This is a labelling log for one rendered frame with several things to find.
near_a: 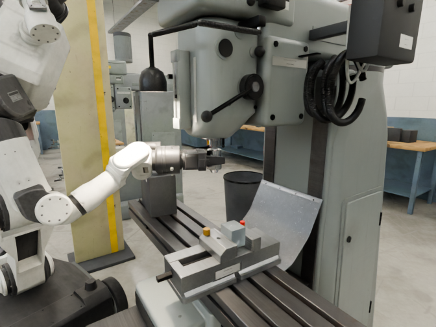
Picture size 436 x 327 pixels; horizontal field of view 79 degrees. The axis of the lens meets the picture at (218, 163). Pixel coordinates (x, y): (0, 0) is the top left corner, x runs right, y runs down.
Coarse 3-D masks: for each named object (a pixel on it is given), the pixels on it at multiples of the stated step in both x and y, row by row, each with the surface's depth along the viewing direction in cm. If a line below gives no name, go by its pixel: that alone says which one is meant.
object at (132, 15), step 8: (112, 0) 802; (144, 0) 569; (344, 0) 445; (136, 8) 620; (144, 8) 620; (128, 16) 676; (136, 16) 676; (120, 24) 742; (128, 24) 742; (112, 32) 832
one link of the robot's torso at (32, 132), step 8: (32, 128) 98; (32, 136) 99; (32, 144) 98; (0, 192) 97; (0, 200) 94; (0, 208) 94; (8, 208) 94; (0, 216) 94; (8, 216) 94; (16, 216) 96; (0, 224) 95; (8, 224) 95; (16, 224) 97; (24, 224) 100
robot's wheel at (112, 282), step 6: (108, 282) 123; (114, 282) 123; (108, 288) 121; (114, 288) 121; (120, 288) 122; (114, 294) 119; (120, 294) 120; (114, 300) 119; (120, 300) 119; (126, 300) 121; (114, 306) 123; (120, 306) 119; (126, 306) 121; (114, 312) 125
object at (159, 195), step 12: (144, 180) 125; (156, 180) 115; (168, 180) 118; (144, 192) 128; (156, 192) 116; (168, 192) 119; (144, 204) 132; (156, 204) 118; (168, 204) 120; (156, 216) 119
